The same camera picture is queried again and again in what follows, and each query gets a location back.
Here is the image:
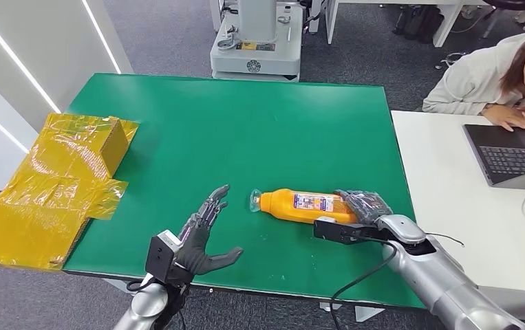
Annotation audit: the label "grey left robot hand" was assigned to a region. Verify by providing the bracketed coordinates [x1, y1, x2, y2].
[178, 184, 244, 277]

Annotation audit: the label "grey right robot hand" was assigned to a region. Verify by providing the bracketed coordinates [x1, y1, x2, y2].
[334, 188, 395, 227]

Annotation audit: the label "orange detergent bottle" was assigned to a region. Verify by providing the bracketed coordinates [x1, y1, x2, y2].
[248, 187, 359, 226]

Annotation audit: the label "dark grey laptop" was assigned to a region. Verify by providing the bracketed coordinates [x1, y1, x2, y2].
[462, 123, 525, 192]

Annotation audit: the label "yellow taped cardboard box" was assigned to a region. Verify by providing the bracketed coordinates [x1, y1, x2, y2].
[0, 112, 140, 272]

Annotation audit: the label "person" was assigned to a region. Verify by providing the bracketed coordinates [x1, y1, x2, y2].
[422, 21, 525, 133]

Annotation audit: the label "black bags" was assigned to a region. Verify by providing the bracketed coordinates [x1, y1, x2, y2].
[392, 3, 446, 45]

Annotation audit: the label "white background desk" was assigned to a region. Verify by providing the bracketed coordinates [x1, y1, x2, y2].
[323, 0, 489, 50]

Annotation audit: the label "black office chair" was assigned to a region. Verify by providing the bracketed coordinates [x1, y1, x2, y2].
[480, 0, 525, 40]

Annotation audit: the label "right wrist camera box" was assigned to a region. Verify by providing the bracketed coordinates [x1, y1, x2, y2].
[312, 217, 396, 246]

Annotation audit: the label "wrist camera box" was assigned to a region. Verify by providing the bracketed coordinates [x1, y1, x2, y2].
[144, 229, 184, 287]
[312, 217, 396, 246]

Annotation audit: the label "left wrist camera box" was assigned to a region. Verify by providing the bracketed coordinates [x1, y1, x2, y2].
[144, 229, 184, 287]

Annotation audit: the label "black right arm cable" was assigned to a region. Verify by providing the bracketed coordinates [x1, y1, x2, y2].
[329, 236, 398, 330]

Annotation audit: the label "thin black wire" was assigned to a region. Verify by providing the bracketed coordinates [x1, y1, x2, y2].
[425, 232, 467, 248]

